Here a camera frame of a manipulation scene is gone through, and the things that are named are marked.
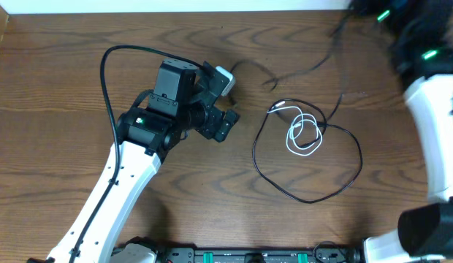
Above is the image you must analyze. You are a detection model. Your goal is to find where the black usb cable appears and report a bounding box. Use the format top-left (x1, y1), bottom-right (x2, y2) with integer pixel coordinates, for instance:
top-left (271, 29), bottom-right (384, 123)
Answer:
top-left (229, 14), bottom-right (354, 107)
top-left (251, 94), bottom-right (363, 205)

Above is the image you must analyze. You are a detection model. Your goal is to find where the white usb cable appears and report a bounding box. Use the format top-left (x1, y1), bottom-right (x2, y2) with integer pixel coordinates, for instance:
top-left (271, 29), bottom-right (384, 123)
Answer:
top-left (267, 101), bottom-right (324, 157)

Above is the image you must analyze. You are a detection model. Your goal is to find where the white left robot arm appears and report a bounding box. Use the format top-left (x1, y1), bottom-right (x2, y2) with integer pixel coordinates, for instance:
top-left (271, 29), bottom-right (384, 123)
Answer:
top-left (45, 58), bottom-right (239, 263)

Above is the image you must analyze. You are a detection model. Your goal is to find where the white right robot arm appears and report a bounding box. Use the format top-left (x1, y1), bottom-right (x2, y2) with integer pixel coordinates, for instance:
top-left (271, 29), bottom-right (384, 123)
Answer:
top-left (349, 0), bottom-right (453, 262)

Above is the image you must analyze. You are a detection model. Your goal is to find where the black left camera cable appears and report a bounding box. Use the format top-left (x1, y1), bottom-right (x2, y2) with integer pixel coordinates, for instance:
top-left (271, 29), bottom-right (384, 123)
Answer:
top-left (67, 45), bottom-right (213, 263)

